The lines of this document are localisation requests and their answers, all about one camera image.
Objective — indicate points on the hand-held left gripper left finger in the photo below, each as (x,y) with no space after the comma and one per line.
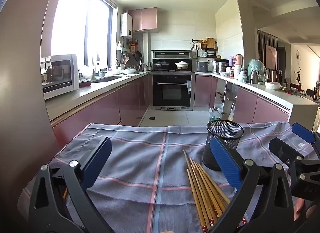
(96,164)

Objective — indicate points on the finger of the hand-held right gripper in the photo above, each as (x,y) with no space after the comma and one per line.
(281,147)
(303,132)

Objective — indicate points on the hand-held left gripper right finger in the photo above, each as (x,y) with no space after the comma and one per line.
(225,162)

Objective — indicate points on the black mesh pen holder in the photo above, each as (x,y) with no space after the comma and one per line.
(232,137)

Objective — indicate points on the bunch of bamboo chopsticks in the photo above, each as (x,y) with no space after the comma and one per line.
(200,188)

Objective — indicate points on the person's right hand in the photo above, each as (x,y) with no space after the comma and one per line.
(299,210)

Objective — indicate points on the grey plaid tablecloth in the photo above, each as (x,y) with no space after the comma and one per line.
(140,157)

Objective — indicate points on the plastic oil bottle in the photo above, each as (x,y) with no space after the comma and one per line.
(214,114)

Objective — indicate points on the pink kitchen base cabinets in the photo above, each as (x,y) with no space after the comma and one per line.
(250,105)
(105,107)

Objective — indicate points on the copper tumbler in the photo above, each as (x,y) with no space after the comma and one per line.
(273,75)

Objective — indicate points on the steel thermos flask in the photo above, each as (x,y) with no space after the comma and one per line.
(254,77)

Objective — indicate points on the mint green covered appliance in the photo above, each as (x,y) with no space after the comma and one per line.
(258,67)

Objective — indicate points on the pale green jar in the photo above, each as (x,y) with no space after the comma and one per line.
(242,76)

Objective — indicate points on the dark red lidded container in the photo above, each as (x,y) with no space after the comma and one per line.
(85,83)

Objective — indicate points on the white plastic bottle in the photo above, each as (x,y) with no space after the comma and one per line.
(237,71)

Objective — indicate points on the chrome sink faucet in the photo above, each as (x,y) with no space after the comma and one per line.
(94,74)

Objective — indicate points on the black integrated stove oven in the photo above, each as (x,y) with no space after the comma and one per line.
(172,90)

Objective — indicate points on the white countertop oven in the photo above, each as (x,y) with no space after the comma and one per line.
(60,75)

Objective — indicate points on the steel cooking pot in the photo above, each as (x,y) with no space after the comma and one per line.
(222,66)

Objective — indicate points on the pink kettle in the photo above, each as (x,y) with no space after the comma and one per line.
(238,60)

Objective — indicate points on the silver rice cooker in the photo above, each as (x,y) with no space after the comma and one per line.
(202,66)

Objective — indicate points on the white bowl of vegetables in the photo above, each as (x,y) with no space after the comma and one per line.
(129,70)

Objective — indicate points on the white casserole pot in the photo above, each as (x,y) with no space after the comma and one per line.
(183,65)

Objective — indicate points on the black hanging frying pan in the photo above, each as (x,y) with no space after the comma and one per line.
(138,56)

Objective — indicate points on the black lidded wok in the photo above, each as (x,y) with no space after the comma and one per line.
(162,65)

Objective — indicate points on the wooden cutting board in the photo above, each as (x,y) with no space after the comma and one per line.
(211,42)

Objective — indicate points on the white water heater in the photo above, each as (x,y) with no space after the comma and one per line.
(126,25)

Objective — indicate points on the kitchen window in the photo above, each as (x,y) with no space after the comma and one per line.
(75,22)

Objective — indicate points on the framed wall picture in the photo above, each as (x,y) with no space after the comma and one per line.
(271,56)

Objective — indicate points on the black wall shelf rack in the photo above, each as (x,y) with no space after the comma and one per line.
(210,52)

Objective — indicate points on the pink wall cabinet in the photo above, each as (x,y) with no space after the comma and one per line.
(145,20)

